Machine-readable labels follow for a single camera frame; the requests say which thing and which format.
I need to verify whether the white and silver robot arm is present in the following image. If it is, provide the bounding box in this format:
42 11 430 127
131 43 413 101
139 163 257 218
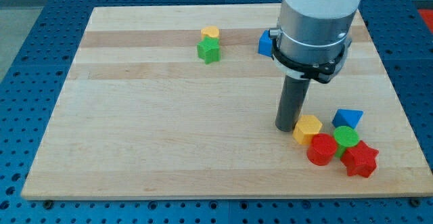
269 0 361 83

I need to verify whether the green star block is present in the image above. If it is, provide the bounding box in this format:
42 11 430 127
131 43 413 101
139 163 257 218
197 37 221 64

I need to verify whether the red star block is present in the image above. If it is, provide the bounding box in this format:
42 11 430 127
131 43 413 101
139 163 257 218
340 140 379 178

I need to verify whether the light wooden board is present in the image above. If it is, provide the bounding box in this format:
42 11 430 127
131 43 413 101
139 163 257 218
21 4 432 200

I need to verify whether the yellow heart block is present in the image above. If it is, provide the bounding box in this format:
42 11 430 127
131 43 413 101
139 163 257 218
200 26 220 39

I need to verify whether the blue cube block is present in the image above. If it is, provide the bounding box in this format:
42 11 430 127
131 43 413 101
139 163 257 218
258 30 272 57

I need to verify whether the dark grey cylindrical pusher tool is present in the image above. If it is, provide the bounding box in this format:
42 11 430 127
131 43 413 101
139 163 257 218
275 76 310 132

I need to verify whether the yellow hexagon block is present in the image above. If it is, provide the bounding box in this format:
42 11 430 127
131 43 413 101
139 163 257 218
292 115 323 145

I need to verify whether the red cylinder block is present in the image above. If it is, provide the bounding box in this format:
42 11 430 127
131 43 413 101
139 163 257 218
306 133 338 166

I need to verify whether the blue triangle block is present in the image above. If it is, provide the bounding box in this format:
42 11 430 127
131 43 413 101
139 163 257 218
332 109 363 129

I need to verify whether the green cylinder block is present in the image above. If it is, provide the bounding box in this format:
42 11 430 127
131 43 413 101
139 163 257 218
333 126 360 158

